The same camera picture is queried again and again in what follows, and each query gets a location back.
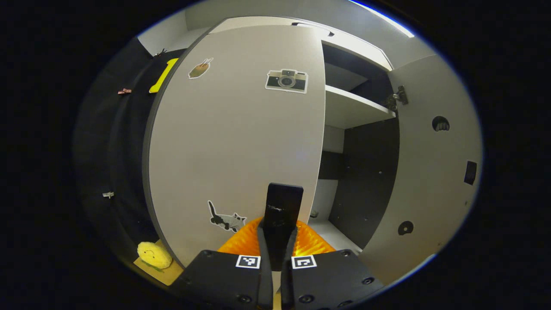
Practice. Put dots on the headphone sticker shoe cabinet door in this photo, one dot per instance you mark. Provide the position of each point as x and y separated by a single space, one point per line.
430 198

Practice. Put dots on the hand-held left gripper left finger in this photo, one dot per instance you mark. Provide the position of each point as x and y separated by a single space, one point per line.
224 280

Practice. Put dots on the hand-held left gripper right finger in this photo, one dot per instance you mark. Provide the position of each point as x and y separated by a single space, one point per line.
335 280

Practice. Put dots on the camera sticker shoe cabinet door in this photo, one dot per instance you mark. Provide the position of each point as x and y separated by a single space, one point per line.
224 142

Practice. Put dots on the black backdrop cloth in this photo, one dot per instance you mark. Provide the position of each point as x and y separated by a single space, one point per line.
99 150

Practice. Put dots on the black clip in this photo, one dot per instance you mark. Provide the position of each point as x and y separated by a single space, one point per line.
160 52

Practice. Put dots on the beige double-door shoe cabinet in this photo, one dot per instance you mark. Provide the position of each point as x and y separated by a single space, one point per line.
366 181

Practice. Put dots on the white clip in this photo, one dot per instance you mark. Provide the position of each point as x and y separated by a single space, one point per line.
108 195

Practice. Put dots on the yellow plush toy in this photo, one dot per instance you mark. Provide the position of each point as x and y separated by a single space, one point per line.
154 255

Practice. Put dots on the white cabinet shelf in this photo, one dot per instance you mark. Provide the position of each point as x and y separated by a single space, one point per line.
353 110

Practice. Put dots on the metal door hinge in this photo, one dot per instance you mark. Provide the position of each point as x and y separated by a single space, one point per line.
398 97

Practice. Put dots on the pink clip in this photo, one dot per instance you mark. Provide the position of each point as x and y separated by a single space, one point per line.
125 91

